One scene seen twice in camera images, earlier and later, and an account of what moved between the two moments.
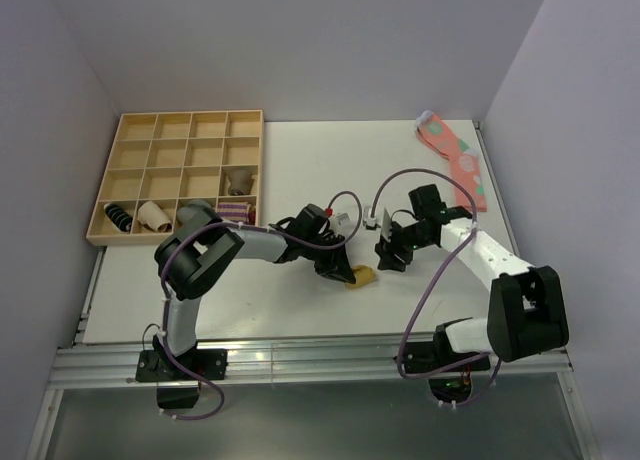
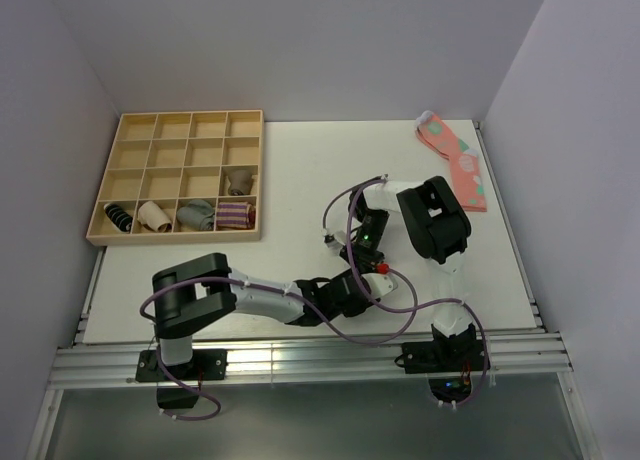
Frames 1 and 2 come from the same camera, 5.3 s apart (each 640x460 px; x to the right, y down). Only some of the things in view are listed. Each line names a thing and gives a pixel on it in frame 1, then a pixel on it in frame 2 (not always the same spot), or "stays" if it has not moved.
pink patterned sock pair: x=464 y=158 stays
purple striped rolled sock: x=237 y=211 stays
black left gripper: x=336 y=266 to x=356 y=308
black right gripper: x=386 y=251 to x=365 y=259
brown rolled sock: x=241 y=181 stays
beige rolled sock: x=151 y=215 stays
